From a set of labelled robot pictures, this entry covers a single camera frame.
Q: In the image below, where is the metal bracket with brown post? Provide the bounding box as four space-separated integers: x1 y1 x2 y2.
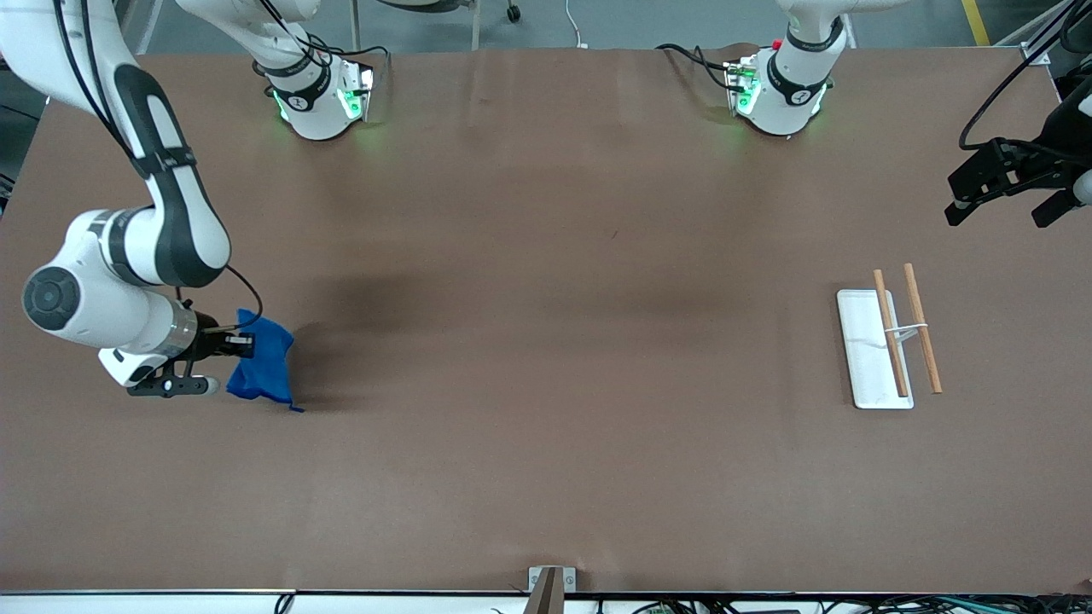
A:
523 565 578 614

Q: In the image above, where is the black arm base cable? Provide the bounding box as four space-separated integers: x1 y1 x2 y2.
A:
655 43 736 93

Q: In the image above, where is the white table edge rail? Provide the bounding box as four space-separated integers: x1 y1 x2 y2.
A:
0 588 1092 614

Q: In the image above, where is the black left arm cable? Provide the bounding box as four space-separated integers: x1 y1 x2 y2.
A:
958 0 1092 152

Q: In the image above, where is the aluminium profile corner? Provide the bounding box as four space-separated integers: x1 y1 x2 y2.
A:
994 17 1055 67

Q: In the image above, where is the blue cloth towel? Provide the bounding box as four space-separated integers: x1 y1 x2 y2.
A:
226 309 305 414

